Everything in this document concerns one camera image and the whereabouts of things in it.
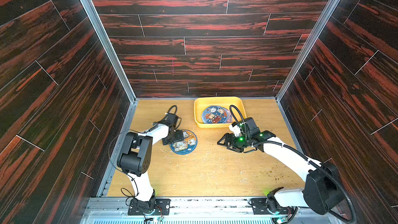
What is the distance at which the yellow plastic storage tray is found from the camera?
1.05 m

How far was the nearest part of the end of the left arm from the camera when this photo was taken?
761 mm

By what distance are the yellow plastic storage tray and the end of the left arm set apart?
16 centimetres
